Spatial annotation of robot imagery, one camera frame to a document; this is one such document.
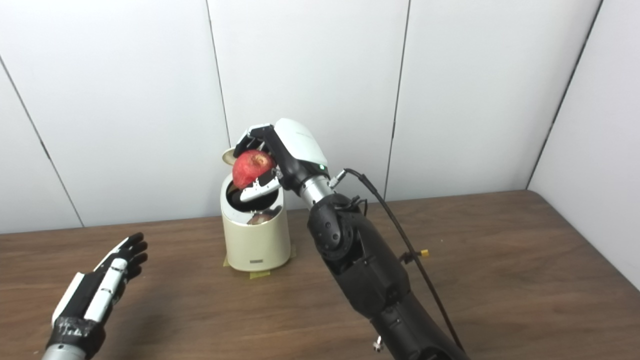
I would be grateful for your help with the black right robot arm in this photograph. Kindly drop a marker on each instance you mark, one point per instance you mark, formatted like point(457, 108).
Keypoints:
point(365, 270)

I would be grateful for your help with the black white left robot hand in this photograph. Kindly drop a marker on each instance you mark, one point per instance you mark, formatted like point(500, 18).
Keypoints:
point(85, 305)

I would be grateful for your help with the cream-colored cylindrical bin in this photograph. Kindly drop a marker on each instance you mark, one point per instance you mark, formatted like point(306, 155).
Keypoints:
point(255, 242)

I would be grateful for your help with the red apple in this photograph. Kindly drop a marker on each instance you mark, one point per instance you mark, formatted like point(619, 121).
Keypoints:
point(252, 167)

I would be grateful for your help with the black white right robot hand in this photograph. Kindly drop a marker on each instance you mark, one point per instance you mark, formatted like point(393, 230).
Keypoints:
point(297, 150)

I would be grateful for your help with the cream round bin lid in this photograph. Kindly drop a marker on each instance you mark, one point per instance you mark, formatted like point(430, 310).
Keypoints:
point(228, 157)

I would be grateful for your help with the yellow tape piece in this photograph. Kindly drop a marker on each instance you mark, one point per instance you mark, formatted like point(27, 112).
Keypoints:
point(260, 274)

